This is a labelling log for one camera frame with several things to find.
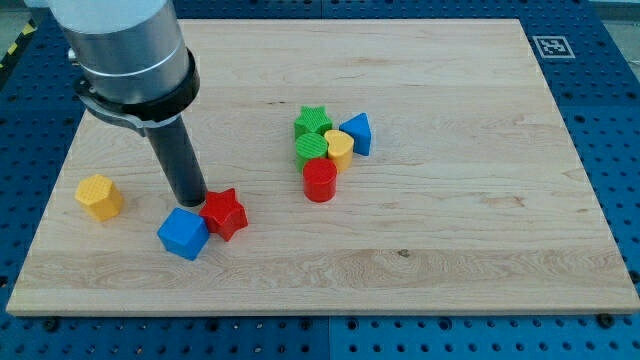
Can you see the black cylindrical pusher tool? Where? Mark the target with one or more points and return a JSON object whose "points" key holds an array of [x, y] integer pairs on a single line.
{"points": [[174, 151]]}

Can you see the red star block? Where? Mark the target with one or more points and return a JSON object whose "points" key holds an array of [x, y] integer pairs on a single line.
{"points": [[223, 213]]}

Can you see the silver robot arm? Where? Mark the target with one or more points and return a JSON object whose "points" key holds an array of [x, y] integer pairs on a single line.
{"points": [[136, 73]]}

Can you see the green star block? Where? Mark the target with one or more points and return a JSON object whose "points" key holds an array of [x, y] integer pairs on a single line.
{"points": [[312, 120]]}

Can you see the yellow hexagon block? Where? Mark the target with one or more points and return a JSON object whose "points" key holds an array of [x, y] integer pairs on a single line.
{"points": [[99, 197]]}

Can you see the blue cube block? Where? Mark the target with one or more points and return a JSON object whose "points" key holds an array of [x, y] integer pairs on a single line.
{"points": [[183, 233]]}

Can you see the green cylinder block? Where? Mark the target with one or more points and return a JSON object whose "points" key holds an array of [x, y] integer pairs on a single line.
{"points": [[309, 146]]}

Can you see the red cylinder block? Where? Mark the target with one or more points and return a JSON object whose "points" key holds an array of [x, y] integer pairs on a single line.
{"points": [[320, 180]]}

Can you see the yellow heart block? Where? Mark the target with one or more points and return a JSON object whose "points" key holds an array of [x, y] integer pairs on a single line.
{"points": [[340, 148]]}

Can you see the blue triangle block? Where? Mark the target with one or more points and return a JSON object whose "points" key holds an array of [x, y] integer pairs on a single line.
{"points": [[359, 129]]}

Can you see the wooden board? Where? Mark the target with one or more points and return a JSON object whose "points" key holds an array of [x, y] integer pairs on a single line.
{"points": [[472, 201]]}

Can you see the fiducial marker tag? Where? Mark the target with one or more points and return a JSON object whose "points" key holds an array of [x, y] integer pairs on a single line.
{"points": [[553, 47]]}

